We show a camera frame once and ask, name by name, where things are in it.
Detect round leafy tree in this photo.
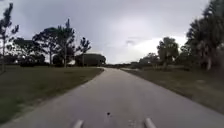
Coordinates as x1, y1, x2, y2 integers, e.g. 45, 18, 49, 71
156, 36, 180, 68

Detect grass field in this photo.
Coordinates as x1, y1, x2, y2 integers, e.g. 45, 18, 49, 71
0, 65, 105, 125

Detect robot's own part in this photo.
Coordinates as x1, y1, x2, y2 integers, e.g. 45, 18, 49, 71
72, 119, 85, 128
143, 117, 157, 128

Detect thin tall tree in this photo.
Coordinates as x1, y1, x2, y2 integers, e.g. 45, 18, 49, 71
0, 2, 20, 73

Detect dark building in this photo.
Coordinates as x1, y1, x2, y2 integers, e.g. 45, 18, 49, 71
74, 53, 107, 67

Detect dense stand of trees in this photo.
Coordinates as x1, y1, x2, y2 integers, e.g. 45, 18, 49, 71
178, 0, 224, 72

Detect group of tall trees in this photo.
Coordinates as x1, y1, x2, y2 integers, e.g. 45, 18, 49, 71
6, 18, 92, 68

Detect grey concrete path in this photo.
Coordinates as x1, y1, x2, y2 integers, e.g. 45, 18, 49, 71
0, 67, 224, 128

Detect grass verge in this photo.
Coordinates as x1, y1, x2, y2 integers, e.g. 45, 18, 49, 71
120, 66, 224, 114

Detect low distant tree line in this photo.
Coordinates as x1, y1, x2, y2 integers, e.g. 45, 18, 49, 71
105, 52, 161, 70

